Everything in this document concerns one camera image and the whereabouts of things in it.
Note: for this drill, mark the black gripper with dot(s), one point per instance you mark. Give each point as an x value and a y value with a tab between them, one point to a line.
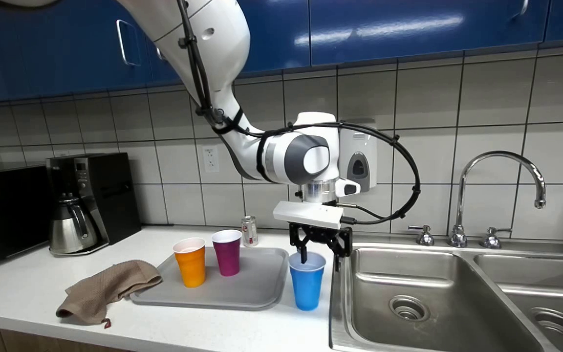
337	240

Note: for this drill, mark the blue plastic cup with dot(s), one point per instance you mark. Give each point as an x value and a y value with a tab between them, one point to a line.
305	277

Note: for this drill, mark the purple plastic cup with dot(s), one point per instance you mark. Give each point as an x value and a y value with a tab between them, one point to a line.
227	252

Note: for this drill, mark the orange plastic cup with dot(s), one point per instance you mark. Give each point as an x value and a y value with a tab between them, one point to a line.
190	259

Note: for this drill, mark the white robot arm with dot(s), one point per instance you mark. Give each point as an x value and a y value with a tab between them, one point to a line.
208	42

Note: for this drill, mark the grey serving tray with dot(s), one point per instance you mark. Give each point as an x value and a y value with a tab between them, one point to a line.
254	287

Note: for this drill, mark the stainless steel double sink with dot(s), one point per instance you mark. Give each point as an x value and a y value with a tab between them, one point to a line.
407	299

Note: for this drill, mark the white soap dispenser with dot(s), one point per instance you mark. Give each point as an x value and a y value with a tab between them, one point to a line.
358	160

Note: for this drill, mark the chrome gooseneck faucet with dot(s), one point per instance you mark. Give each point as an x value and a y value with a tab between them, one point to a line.
483	211

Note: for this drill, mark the black steel coffee maker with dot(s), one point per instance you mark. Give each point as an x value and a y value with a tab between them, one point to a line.
104	187

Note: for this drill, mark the brown cloth towel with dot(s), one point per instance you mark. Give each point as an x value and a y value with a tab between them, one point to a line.
86	302

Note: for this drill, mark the steel coffee carafe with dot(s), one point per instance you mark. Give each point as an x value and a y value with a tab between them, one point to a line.
71	230

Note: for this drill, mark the black microwave oven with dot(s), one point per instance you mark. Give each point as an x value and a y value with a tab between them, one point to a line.
26	211

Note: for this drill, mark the wooden lower cabinet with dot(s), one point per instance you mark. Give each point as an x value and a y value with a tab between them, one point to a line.
32	343

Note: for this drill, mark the blue upper cabinets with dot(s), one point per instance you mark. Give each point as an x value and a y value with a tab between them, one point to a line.
59	48

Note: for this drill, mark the white wall outlet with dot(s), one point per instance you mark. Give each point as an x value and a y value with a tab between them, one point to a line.
210	156

